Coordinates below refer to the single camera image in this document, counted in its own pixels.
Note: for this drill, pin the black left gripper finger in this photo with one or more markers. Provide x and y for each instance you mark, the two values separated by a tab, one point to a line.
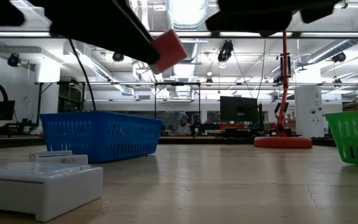
129	43
132	14

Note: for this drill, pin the black computer monitor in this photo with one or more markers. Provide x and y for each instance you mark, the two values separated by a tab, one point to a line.
238	109
4	110

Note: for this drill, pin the black ceiling spotlight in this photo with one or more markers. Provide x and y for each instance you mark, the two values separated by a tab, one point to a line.
225	51
339	57
13	60
118	56

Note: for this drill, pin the blue plastic basket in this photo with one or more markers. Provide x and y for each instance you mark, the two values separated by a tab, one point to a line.
104	137

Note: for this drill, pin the green plastic basket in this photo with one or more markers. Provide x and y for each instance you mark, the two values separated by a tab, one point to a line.
353	137

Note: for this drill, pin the red desk lamp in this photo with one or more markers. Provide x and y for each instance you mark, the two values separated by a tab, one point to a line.
283	142

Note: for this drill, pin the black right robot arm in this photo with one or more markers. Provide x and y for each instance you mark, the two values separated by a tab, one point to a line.
259	4

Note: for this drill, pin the black aluminium table frame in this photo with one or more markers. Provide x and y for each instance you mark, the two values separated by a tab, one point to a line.
11	142

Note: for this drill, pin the black background frame rack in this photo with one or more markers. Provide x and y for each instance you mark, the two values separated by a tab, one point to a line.
39	105

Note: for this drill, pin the person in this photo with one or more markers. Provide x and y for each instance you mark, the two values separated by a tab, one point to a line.
184	127

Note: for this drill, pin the white LCD display unit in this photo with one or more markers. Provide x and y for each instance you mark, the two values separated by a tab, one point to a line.
61	158

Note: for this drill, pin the white round pillar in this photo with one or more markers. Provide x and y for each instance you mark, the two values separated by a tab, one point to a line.
308	109

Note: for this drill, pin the white flat box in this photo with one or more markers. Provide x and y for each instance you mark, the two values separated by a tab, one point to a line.
42	189

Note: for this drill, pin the red and white plug charger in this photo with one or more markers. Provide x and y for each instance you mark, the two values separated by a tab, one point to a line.
169	49

